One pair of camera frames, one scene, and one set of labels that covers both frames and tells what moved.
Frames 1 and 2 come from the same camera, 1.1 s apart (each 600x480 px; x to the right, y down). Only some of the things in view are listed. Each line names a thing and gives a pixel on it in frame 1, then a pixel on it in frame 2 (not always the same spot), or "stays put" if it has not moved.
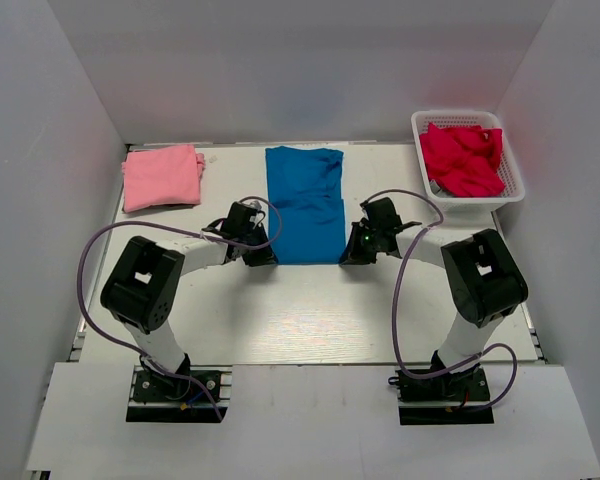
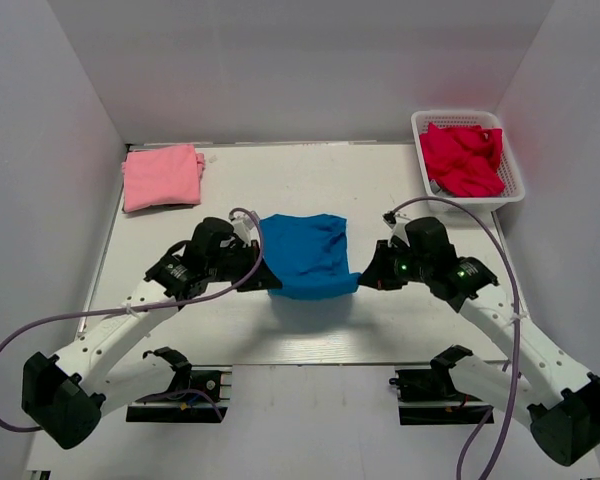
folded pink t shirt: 162,176 stays put
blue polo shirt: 307,218 -> 309,255
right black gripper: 357,246 -> 385,270
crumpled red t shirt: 464,161 stays put
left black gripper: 258,247 -> 250,270
